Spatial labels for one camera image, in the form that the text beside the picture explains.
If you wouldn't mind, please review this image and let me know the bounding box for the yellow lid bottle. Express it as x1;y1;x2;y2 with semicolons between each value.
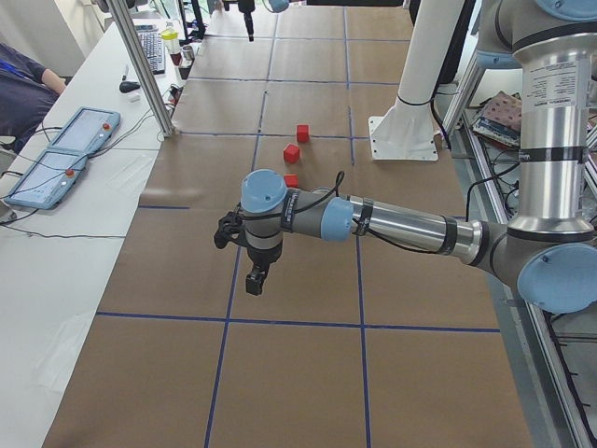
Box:
160;27;180;56

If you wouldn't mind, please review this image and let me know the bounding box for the upper blue teach pendant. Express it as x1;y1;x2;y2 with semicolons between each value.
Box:
49;107;121;155

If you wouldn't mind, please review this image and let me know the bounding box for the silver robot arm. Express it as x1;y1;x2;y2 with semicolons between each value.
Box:
235;1;596;314

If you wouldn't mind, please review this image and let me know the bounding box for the black computer mouse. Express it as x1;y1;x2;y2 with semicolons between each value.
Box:
118;80;140;93

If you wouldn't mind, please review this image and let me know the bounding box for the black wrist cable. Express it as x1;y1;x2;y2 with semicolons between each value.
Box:
316;170;449;255

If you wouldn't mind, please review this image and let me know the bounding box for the seated person in blue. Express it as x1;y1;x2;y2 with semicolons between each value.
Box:
1;43;66;153

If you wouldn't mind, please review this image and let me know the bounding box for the aluminium frame post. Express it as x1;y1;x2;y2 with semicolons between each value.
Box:
106;0;174;137

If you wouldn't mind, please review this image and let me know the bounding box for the lower blue teach pendant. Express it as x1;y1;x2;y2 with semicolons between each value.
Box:
5;149;88;210

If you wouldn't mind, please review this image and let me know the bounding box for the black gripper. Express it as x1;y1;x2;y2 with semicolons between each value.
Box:
245;245;283;295

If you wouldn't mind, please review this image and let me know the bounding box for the white pedestal column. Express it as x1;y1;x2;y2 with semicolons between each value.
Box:
368;0;474;161

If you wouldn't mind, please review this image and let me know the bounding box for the stack of books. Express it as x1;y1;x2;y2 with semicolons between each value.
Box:
471;91;522;148

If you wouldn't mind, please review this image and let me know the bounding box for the metal cup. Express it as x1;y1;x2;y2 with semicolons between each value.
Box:
181;45;195;62

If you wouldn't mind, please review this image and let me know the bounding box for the red cube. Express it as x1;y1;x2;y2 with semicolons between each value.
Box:
284;175;299;189
283;144;300;164
296;124;310;143

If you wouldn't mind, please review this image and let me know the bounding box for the blue teach pendant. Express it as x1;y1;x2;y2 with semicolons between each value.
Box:
49;107;121;155
5;149;88;210

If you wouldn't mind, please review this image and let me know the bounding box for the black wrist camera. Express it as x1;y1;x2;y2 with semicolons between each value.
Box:
214;211;245;249

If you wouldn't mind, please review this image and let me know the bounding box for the black keyboard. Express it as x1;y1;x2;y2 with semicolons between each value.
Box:
137;32;165;75

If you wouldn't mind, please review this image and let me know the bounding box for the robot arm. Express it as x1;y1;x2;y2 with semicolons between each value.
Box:
222;0;290;42

